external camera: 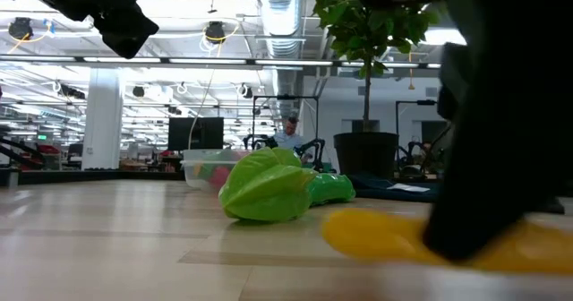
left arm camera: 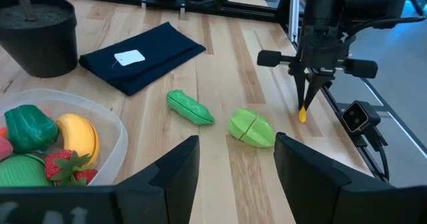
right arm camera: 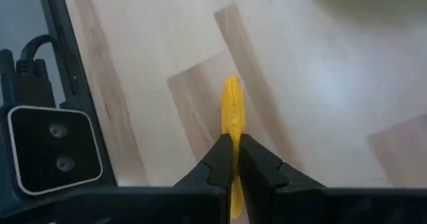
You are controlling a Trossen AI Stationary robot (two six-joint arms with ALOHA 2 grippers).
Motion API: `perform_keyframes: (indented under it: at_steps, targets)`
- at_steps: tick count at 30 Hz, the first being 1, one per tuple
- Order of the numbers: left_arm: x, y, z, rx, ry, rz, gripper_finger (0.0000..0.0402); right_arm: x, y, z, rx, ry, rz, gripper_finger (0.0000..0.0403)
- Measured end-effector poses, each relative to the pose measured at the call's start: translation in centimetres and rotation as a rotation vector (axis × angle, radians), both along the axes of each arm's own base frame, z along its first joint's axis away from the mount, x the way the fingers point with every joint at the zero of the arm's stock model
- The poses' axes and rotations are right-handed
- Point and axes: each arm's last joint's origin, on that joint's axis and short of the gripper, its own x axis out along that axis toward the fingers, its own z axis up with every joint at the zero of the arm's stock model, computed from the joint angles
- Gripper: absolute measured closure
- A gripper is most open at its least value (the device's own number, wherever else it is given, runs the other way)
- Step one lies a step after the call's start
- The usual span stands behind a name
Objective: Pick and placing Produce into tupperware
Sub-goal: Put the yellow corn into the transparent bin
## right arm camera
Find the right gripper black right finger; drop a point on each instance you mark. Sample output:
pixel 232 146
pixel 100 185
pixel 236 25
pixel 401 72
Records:
pixel 260 167

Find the black aluminium table frame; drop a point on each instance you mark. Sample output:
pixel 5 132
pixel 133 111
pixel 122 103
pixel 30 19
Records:
pixel 66 50

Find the table-level camera box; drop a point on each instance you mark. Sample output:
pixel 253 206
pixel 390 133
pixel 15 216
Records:
pixel 55 150

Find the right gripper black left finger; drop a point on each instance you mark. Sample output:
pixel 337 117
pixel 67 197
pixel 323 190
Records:
pixel 217 167

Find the yellow toy chili pepper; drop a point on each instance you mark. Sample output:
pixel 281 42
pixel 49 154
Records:
pixel 233 110

